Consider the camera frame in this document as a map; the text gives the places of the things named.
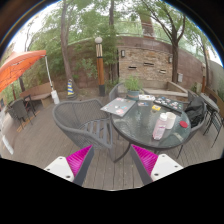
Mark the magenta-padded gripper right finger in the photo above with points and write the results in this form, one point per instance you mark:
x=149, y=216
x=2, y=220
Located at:
x=163, y=166

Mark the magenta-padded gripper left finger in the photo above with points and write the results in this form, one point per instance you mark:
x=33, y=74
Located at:
x=63, y=168

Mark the clear bottle with white cap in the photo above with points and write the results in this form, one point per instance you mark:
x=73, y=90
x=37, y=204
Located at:
x=159, y=128

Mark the white ceramic mug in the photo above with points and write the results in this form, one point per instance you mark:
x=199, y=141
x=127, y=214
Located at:
x=171, y=120

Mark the flat round red coaster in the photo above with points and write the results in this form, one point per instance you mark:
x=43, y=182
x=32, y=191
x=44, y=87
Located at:
x=183, y=124

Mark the grey wicker armchair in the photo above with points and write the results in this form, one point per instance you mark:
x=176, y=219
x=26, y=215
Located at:
x=114, y=91
x=80, y=120

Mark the yellow square card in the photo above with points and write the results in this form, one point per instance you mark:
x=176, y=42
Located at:
x=156, y=107

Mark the black laptop with stickers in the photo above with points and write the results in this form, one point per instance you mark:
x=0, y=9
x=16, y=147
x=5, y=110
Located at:
x=168, y=104

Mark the black jacket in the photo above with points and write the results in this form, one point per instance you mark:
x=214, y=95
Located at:
x=195, y=110

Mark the small colourful sticker card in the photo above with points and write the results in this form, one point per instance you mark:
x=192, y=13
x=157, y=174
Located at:
x=143, y=103

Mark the black metal chair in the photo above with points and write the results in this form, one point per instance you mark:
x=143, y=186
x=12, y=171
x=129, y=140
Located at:
x=215, y=123

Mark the white printed booklet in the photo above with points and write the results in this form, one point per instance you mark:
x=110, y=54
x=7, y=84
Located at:
x=146, y=97

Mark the dark patio chair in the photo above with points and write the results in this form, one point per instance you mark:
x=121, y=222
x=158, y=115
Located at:
x=18, y=111

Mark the silver laptop with stickers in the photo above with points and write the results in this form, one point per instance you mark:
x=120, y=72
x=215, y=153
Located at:
x=118, y=106

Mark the wooden bench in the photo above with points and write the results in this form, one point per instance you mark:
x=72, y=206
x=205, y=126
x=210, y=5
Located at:
x=38, y=95

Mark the blue yellow striped cone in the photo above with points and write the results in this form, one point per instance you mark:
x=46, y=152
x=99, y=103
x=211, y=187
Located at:
x=70, y=89

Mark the dark patio table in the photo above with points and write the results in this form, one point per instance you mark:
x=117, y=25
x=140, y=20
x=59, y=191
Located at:
x=209, y=100

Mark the dark forked tree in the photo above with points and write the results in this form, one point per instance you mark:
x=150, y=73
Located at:
x=175, y=63

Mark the orange patio umbrella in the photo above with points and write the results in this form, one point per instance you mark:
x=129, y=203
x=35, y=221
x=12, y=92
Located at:
x=16, y=68

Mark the slender grey-trunk tree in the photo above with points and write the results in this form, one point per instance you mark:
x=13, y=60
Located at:
x=65, y=50

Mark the grey wall box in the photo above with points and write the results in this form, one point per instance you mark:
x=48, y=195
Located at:
x=180, y=77

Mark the black wall lantern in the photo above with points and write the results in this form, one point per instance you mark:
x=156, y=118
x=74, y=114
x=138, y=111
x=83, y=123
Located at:
x=170, y=59
x=123, y=53

